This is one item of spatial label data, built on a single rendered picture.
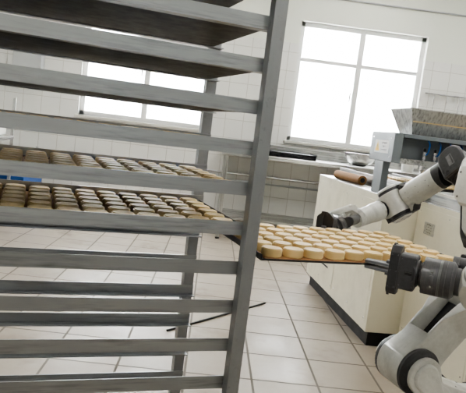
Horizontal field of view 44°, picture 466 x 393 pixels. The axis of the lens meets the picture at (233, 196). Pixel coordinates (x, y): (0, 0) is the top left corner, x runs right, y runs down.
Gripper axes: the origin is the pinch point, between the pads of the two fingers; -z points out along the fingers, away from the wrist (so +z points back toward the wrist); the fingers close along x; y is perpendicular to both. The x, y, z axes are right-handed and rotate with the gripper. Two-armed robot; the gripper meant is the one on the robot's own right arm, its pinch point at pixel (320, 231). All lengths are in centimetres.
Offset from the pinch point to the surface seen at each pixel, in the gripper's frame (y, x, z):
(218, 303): -3, -10, -62
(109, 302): -20, -11, -79
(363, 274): -13, -43, 146
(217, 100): -7, 34, -66
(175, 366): -30, -44, -29
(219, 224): -5, 8, -63
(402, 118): -7, 47, 154
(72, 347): -25, -20, -84
